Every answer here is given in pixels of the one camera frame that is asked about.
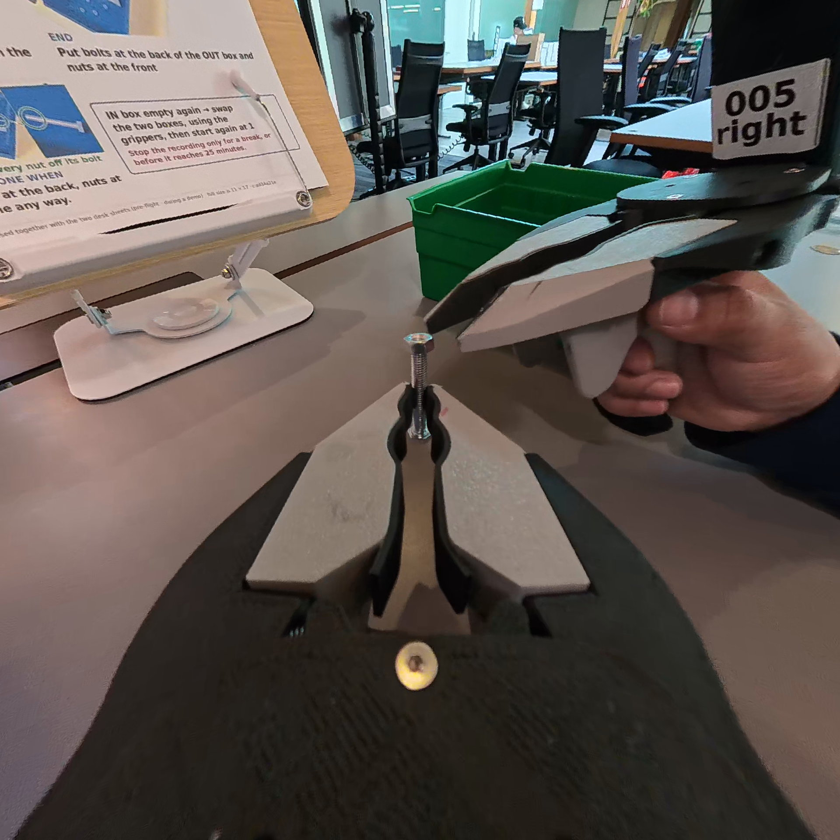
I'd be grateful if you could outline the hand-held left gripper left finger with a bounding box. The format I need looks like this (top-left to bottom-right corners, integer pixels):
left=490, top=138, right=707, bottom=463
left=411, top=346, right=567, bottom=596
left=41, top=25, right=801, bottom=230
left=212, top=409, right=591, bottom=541
left=245, top=384, right=411, bottom=618

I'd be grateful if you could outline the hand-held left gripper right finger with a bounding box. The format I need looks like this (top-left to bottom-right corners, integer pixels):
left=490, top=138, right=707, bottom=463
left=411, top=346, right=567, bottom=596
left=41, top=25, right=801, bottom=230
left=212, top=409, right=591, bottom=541
left=423, top=384, right=592, bottom=618

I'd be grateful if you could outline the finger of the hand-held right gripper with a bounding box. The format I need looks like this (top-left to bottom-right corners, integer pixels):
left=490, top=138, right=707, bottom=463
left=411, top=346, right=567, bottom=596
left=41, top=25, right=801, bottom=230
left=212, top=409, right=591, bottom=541
left=456, top=218, right=737, bottom=368
left=424, top=202, right=627, bottom=337

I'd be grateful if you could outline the green plastic bin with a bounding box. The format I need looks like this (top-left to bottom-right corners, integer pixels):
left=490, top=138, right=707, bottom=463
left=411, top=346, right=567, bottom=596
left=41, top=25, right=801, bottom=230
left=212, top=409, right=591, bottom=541
left=407, top=161, right=657, bottom=303

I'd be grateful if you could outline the silver hex bolt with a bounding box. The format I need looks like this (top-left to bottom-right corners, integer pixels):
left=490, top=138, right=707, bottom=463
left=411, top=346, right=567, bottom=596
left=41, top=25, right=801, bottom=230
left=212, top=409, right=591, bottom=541
left=403, top=332, right=433, bottom=439

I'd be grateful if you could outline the person's right forearm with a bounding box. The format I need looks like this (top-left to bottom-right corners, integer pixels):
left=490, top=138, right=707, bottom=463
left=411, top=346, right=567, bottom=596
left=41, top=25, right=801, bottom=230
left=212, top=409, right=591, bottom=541
left=686, top=328, right=840, bottom=513

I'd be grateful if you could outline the person's right hand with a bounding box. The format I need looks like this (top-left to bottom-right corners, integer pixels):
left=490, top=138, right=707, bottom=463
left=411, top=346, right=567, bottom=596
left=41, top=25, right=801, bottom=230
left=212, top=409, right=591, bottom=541
left=594, top=272, right=840, bottom=434

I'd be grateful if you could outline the wood edged office desk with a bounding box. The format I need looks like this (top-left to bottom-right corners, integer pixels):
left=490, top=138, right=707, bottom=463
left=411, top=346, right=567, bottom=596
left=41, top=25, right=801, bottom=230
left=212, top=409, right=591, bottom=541
left=609, top=98, right=716, bottom=155

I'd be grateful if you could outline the group of black office chairs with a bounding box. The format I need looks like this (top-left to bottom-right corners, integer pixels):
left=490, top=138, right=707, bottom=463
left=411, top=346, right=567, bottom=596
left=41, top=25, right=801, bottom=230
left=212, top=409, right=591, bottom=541
left=387, top=26, right=713, bottom=191

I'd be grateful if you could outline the grey panel on black stand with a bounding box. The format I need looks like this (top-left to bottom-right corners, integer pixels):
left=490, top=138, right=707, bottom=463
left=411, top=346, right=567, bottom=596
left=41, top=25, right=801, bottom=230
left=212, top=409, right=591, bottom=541
left=295, top=0, right=395, bottom=194

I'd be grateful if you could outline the printed instruction sheet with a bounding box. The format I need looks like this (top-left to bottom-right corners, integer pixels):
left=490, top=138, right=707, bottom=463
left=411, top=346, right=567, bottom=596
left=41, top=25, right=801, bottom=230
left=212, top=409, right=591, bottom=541
left=0, top=0, right=329, bottom=265

